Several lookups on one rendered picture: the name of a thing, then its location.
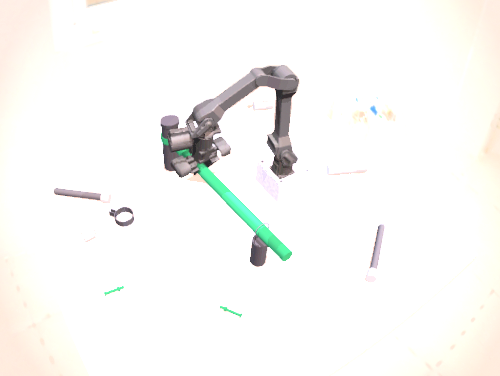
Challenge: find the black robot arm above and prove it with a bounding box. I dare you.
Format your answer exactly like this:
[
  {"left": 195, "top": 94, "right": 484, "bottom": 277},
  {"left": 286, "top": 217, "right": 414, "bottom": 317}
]
[{"left": 167, "top": 65, "right": 299, "bottom": 179}]

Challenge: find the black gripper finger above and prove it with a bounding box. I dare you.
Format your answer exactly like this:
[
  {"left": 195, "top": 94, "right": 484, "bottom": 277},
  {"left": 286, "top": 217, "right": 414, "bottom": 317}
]
[
  {"left": 203, "top": 155, "right": 220, "bottom": 168},
  {"left": 184, "top": 156, "right": 200, "bottom": 175}
]

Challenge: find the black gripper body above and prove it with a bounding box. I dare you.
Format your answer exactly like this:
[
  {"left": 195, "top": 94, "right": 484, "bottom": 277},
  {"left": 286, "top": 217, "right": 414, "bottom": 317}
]
[{"left": 171, "top": 137, "right": 231, "bottom": 178}]

